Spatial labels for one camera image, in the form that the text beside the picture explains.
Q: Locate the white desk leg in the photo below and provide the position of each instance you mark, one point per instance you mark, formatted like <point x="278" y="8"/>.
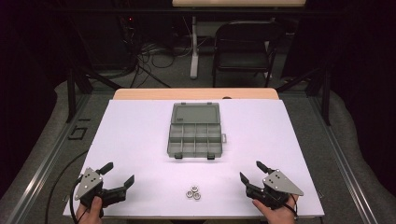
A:
<point x="194" y="56"/>

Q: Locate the silver metal nut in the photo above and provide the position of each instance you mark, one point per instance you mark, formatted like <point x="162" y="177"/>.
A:
<point x="196" y="196"/>
<point x="194" y="188"/>
<point x="189" y="194"/>

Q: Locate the grey plastic organizer box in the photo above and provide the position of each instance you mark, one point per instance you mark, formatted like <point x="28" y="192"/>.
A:
<point x="195" y="137"/>

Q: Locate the aluminium floor rail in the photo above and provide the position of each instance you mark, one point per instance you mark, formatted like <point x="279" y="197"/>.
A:
<point x="46" y="161"/>
<point x="342" y="161"/>

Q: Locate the light wooden desk top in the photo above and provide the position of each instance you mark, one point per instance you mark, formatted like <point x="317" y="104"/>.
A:
<point x="238" y="2"/>

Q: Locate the black metal frame stand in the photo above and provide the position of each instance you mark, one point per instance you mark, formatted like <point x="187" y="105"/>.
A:
<point x="325" y="93"/>
<point x="71" y="93"/>

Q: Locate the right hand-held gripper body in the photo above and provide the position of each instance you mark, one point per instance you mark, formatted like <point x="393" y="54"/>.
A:
<point x="278" y="183"/>

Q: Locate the person's left hand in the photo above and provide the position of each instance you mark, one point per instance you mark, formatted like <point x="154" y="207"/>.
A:
<point x="90" y="213"/>

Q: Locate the wooden table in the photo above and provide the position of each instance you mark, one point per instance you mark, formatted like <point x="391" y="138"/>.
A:
<point x="193" y="93"/>

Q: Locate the white board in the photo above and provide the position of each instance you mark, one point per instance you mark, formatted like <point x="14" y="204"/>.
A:
<point x="140" y="140"/>

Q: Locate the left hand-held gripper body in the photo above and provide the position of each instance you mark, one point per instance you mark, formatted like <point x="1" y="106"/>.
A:
<point x="88" y="183"/>

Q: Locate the black folding chair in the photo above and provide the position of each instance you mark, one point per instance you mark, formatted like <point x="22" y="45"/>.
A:
<point x="244" y="59"/>

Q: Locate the person's right hand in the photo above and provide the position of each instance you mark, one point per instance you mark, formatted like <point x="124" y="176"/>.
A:
<point x="277" y="216"/>

